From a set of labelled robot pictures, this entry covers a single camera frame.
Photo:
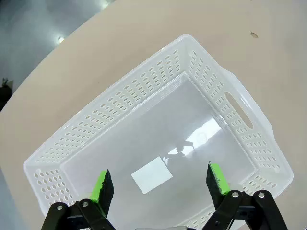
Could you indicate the dark floor object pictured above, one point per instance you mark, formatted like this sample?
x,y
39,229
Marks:
x,y
4,93

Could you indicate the white perforated plastic basket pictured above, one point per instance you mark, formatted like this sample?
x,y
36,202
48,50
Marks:
x,y
168,107

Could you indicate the white rectangular label sticker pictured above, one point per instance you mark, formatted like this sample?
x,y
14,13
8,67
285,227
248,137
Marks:
x,y
151,175

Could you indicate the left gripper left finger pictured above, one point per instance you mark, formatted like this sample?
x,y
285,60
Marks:
x,y
103,191

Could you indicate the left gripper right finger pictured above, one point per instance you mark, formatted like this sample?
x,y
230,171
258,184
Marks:
x,y
217,182

